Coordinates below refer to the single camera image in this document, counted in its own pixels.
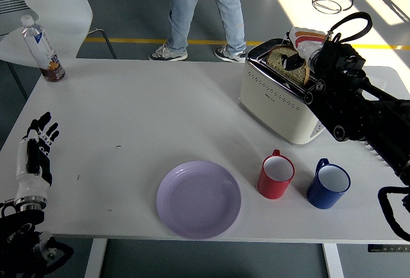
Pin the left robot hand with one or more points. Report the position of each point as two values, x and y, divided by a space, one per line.
30 185

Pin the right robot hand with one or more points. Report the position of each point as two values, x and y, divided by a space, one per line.
307 39

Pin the bread slice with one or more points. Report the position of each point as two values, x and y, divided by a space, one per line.
275 58

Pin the purple plate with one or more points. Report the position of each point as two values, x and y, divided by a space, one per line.
198 201

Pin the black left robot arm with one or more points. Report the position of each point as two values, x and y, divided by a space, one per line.
19 226

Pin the cream and black toaster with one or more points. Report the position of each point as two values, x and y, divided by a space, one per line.
275 108

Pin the white table leg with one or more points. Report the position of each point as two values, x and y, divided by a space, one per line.
95 258
333 262

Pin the person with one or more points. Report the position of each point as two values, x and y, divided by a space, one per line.
185 9

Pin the plastic drink bottle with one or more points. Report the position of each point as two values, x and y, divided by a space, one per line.
40 47

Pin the red mug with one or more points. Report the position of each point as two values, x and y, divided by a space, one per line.
272 188

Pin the blue mug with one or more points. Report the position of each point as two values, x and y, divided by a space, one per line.
322 196

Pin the black table control panel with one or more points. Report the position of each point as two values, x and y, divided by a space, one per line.
387 248

